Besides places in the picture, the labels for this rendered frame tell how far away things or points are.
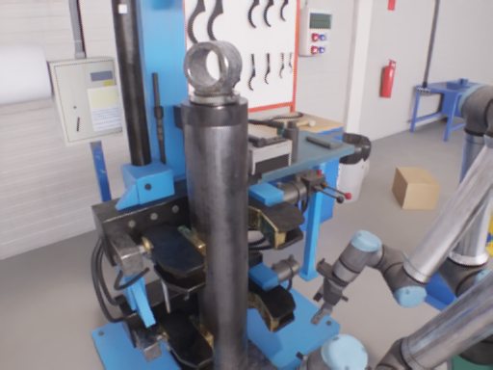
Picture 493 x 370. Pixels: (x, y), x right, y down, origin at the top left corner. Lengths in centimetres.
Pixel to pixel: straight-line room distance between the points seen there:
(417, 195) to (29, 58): 340
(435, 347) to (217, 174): 73
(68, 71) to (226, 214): 102
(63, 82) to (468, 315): 168
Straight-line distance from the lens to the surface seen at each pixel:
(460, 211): 100
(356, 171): 349
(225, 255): 120
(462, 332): 74
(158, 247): 118
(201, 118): 99
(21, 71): 168
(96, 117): 177
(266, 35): 374
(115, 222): 125
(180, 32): 143
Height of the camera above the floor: 168
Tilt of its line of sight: 26 degrees down
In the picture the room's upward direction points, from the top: straight up
